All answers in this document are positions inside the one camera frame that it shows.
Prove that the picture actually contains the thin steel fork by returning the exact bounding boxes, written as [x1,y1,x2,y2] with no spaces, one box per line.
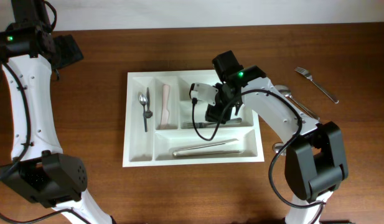
[181,118,242,129]

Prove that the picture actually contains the pink plastic knife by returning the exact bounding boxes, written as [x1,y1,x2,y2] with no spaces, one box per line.
[160,84,170,129]

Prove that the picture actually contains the small steel teaspoon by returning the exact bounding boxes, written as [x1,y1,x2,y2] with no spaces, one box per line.
[138,93,148,133]

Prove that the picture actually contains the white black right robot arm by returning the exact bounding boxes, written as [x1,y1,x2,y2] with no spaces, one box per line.
[204,50,349,223]

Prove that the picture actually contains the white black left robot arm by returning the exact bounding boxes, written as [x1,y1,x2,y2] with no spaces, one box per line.
[0,0,114,223]

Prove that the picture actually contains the steel spoon under right arm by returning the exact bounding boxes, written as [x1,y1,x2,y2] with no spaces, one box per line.
[272,142,286,156]

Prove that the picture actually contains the steel tongs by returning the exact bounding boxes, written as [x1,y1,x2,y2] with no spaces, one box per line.
[172,139,244,157]

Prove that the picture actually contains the white plastic cutlery tray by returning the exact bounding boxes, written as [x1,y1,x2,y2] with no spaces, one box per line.
[123,70,264,167]

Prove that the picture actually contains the steel fork with thick handle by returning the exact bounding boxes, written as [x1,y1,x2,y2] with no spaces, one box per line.
[294,67,339,104]

